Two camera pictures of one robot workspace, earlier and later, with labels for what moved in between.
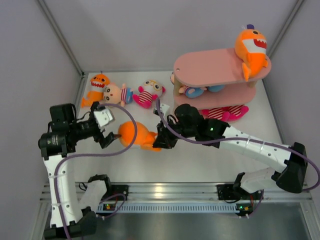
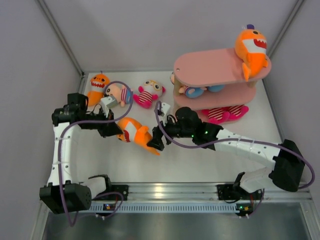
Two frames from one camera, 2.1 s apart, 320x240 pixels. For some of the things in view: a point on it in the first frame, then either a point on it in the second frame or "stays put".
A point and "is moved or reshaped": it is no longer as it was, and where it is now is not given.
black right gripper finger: [170, 143] → [156, 142]
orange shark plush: [144, 139] is moved or reshaped
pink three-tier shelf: [219, 68] stays put
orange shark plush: [95, 91] stays put
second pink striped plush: [232, 113] stays put
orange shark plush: [250, 47] stays put
